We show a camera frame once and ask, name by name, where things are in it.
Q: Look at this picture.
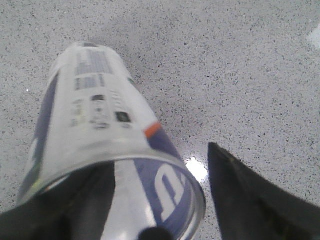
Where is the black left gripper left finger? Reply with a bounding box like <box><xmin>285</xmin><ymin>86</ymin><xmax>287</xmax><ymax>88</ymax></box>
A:
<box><xmin>0</xmin><ymin>159</ymin><xmax>173</xmax><ymax>240</ymax></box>

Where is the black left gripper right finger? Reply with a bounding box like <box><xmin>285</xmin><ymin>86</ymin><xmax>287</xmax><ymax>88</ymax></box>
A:
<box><xmin>208</xmin><ymin>142</ymin><xmax>320</xmax><ymax>240</ymax></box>

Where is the white blue tennis ball can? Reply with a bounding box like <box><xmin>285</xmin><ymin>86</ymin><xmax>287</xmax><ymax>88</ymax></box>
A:
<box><xmin>17</xmin><ymin>41</ymin><xmax>206</xmax><ymax>240</ymax></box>

